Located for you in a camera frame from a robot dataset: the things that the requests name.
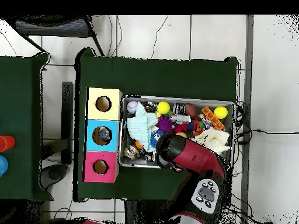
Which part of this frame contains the dark green side table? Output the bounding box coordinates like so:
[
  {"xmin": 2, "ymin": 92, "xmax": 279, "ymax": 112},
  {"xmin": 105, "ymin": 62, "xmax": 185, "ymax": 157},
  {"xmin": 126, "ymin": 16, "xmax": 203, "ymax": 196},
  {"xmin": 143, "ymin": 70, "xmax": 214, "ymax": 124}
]
[{"xmin": 0, "ymin": 52, "xmax": 53, "ymax": 202}]

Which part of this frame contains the white toy baseball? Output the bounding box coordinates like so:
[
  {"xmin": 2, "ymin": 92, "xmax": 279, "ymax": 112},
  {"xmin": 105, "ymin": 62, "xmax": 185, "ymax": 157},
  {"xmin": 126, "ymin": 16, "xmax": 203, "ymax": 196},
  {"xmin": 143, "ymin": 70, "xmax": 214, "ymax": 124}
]
[{"xmin": 126, "ymin": 100, "xmax": 139, "ymax": 115}]

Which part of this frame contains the cream waffle cloth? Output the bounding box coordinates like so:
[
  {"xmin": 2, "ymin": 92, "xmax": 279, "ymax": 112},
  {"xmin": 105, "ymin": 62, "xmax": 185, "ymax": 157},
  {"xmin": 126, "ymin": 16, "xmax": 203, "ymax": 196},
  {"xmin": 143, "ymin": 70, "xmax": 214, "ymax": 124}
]
[{"xmin": 193, "ymin": 128, "xmax": 231, "ymax": 155}]

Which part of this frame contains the dark chair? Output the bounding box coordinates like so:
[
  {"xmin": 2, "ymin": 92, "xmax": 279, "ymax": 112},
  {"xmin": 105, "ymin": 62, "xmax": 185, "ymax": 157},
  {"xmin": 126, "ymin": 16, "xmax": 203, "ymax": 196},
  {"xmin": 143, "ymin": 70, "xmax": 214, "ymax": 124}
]
[{"xmin": 9, "ymin": 15, "xmax": 105, "ymax": 57}]

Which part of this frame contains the long orange toy brick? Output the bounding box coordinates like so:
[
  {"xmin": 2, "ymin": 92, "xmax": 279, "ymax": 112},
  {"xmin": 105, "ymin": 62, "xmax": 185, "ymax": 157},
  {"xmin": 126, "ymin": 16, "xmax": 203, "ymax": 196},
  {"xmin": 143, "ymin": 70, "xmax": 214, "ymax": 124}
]
[{"xmin": 201, "ymin": 106, "xmax": 225, "ymax": 131}]

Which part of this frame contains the dark green tablecloth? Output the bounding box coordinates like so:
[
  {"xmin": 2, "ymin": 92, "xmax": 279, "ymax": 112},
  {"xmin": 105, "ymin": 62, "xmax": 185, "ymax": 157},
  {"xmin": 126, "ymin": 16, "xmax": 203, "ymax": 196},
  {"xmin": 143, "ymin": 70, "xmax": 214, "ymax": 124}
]
[{"xmin": 74, "ymin": 47, "xmax": 239, "ymax": 203}]

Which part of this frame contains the blue plastic cup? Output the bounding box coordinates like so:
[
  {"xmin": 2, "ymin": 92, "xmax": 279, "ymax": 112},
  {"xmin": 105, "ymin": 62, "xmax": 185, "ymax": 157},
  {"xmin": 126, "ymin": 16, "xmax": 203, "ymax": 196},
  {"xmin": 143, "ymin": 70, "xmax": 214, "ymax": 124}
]
[{"xmin": 0, "ymin": 155, "xmax": 9, "ymax": 177}]

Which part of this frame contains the wooden box with three holes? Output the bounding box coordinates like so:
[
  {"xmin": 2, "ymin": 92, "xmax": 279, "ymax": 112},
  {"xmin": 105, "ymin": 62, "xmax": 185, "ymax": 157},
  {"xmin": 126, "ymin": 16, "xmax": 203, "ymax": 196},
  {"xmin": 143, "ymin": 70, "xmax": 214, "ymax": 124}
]
[{"xmin": 82, "ymin": 87, "xmax": 123, "ymax": 184}]

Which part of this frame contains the silver plastic toy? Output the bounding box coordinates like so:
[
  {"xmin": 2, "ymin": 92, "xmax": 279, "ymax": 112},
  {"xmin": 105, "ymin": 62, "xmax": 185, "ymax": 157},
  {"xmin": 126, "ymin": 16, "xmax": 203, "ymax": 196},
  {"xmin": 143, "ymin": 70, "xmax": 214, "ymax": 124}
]
[{"xmin": 169, "ymin": 114, "xmax": 192, "ymax": 125}]

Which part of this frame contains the black power cable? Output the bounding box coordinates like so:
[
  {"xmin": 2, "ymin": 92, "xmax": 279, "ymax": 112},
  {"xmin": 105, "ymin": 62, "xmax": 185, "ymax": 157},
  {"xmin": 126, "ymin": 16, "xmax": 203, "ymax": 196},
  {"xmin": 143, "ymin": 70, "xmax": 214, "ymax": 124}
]
[{"xmin": 235, "ymin": 128, "xmax": 299, "ymax": 137}]

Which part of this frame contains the crushed clear plastic bottle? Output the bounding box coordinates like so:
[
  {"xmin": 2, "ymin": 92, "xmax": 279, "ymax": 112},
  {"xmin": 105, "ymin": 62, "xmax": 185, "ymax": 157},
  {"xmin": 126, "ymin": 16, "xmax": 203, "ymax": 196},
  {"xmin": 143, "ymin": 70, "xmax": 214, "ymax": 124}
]
[{"xmin": 98, "ymin": 129, "xmax": 110, "ymax": 141}]

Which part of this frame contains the brown toy football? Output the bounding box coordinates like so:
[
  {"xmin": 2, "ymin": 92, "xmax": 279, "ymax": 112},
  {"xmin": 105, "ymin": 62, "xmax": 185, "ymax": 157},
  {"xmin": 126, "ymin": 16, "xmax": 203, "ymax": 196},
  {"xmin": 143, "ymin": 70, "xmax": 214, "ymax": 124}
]
[{"xmin": 184, "ymin": 103, "xmax": 197, "ymax": 118}]

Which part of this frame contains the grey stand foot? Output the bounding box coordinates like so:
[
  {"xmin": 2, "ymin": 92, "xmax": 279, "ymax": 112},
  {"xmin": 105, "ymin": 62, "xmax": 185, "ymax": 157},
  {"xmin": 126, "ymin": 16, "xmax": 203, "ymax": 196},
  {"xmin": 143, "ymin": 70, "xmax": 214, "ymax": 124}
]
[{"xmin": 40, "ymin": 163, "xmax": 69, "ymax": 190}]

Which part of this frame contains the purple spiky ball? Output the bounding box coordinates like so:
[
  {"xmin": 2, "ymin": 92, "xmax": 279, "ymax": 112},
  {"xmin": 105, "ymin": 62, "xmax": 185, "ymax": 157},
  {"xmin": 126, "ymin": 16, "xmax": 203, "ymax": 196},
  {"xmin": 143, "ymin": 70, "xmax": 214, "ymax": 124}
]
[{"xmin": 157, "ymin": 115, "xmax": 174, "ymax": 133}]

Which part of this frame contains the shallow clear mesh bin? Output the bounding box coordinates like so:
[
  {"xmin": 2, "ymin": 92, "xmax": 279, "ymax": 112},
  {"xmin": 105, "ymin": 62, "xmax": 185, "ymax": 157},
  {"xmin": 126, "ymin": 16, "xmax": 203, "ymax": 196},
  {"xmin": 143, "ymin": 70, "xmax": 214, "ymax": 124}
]
[{"xmin": 118, "ymin": 94, "xmax": 236, "ymax": 173}]

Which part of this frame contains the mint green waffle cloth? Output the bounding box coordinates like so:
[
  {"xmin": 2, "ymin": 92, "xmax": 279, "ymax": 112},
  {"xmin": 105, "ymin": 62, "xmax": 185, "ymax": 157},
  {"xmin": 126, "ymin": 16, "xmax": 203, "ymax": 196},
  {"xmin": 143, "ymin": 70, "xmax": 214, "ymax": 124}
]
[{"xmin": 126, "ymin": 102, "xmax": 159, "ymax": 152}]

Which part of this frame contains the red plastic cup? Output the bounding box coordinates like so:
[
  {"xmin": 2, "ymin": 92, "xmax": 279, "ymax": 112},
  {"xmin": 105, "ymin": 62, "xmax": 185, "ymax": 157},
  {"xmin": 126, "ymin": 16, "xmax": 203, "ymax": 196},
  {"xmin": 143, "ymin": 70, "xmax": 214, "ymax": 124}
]
[{"xmin": 0, "ymin": 135, "xmax": 16, "ymax": 153}]

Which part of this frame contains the yellow ball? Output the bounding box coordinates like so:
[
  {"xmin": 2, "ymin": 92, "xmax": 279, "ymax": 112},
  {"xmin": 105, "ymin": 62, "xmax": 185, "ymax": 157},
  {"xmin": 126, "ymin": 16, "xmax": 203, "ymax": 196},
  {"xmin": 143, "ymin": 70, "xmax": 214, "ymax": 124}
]
[
  {"xmin": 213, "ymin": 106, "xmax": 228, "ymax": 120},
  {"xmin": 157, "ymin": 101, "xmax": 171, "ymax": 116}
]

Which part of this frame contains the black camera stand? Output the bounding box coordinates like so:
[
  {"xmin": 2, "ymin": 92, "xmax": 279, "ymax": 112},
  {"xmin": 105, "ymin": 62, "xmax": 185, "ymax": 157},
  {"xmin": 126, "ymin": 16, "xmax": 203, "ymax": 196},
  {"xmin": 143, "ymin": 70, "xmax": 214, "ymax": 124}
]
[{"xmin": 41, "ymin": 81, "xmax": 74, "ymax": 165}]

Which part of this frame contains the orange tiger striped ball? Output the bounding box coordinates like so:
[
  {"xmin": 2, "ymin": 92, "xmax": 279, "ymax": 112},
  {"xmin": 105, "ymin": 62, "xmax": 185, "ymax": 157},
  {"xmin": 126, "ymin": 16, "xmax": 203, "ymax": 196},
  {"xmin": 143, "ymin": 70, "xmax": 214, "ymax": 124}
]
[{"xmin": 192, "ymin": 120, "xmax": 205, "ymax": 137}]

